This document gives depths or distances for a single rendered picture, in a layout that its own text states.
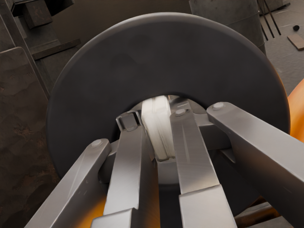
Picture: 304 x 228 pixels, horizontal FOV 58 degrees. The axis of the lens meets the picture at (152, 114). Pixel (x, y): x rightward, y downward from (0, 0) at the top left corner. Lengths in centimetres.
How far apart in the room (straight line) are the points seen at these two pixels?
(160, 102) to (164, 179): 6
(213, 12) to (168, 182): 240
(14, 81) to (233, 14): 228
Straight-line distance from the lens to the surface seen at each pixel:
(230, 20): 255
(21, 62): 41
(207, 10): 257
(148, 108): 15
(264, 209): 28
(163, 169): 21
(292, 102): 21
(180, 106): 16
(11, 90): 41
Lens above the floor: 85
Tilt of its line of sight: 19 degrees down
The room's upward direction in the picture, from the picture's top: 19 degrees counter-clockwise
